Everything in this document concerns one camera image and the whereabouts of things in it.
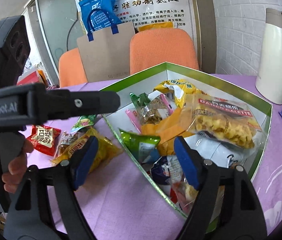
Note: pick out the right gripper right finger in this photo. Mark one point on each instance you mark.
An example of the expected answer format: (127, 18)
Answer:
(241, 215)

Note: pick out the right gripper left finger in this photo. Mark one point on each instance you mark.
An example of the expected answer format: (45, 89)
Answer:
(30, 215)

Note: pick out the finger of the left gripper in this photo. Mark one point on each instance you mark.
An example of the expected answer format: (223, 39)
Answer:
(92, 102)

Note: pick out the red date snack pack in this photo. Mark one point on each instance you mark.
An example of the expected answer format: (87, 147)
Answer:
(186, 195)

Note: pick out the red white snack bag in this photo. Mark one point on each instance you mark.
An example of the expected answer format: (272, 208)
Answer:
(43, 138)

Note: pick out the white wrapper pack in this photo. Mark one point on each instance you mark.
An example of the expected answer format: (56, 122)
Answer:
(218, 152)

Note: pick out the dark green candy wrapper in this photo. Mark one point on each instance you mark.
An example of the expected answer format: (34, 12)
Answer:
(139, 101)

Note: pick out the red white wrapper snack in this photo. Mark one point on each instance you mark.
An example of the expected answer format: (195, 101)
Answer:
(166, 171)

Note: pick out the broad bean snack pack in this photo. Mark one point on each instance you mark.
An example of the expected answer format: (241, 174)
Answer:
(158, 109)

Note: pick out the green blue snack packet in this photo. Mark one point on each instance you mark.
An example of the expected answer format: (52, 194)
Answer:
(138, 144)

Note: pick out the clear cookie pack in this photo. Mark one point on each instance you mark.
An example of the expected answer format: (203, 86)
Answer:
(223, 120)

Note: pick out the orange peanut snack pack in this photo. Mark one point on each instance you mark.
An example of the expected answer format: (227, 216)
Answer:
(167, 129)

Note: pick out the yellow egg cake pack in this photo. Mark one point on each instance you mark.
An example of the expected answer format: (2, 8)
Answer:
(179, 88)

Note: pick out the left hand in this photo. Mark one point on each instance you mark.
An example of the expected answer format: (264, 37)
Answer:
(17, 168)

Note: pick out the green small snack packet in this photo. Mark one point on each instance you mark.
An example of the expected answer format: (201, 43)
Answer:
(84, 122)

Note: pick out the left orange chair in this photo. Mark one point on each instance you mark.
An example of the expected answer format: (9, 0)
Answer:
(71, 69)

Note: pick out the orange chair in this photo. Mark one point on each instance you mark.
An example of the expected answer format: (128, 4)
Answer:
(71, 69)
(152, 47)

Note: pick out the brown tofu snack pack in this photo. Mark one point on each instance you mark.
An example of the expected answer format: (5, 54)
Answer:
(65, 141)

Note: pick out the red cracker box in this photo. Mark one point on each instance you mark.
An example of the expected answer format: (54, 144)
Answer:
(33, 75)

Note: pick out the yellow clear snack pack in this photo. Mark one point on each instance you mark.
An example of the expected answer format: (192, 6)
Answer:
(106, 149)

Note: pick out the brown paper bag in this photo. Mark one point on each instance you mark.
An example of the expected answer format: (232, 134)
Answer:
(105, 53)

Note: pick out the right orange chair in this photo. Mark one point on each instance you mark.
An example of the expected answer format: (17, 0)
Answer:
(152, 47)

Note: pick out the green cardboard box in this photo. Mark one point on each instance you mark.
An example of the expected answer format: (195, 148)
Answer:
(146, 80)

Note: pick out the blue tote bag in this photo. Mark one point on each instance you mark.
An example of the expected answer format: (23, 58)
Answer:
(98, 14)

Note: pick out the Chinese text poster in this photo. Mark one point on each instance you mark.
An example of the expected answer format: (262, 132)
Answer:
(182, 13)

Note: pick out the white thermos jug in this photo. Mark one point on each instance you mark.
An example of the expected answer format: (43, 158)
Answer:
(269, 78)

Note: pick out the black camera module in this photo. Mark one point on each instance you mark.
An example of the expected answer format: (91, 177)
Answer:
(14, 49)

